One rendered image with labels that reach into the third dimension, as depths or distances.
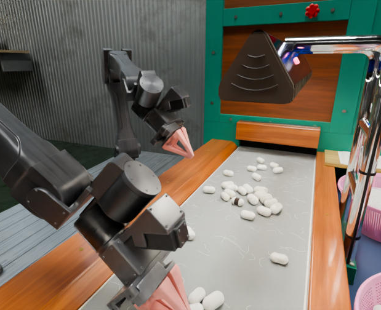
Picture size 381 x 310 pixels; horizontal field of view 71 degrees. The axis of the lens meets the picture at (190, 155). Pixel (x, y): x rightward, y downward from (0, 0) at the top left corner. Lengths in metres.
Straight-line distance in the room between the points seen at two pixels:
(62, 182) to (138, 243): 0.12
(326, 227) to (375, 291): 0.15
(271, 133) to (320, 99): 0.21
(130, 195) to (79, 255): 0.23
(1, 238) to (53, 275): 0.35
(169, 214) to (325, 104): 0.87
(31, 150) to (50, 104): 3.90
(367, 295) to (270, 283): 0.14
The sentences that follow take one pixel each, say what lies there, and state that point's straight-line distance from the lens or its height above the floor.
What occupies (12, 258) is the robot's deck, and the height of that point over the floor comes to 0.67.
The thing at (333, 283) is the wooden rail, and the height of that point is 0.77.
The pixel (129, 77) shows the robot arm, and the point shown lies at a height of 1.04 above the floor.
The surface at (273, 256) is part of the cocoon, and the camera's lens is 0.53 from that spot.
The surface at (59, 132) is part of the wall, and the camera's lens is 4.30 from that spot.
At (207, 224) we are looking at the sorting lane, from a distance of 0.62.
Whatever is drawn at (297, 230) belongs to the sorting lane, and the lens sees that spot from 0.64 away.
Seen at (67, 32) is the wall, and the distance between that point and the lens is 3.92.
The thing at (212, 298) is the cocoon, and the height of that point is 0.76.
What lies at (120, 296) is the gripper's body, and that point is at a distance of 0.37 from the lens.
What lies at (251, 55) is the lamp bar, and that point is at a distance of 0.30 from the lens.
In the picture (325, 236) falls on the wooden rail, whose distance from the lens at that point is 0.60.
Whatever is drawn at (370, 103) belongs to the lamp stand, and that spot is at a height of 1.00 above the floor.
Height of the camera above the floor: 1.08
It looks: 19 degrees down
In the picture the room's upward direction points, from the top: straight up
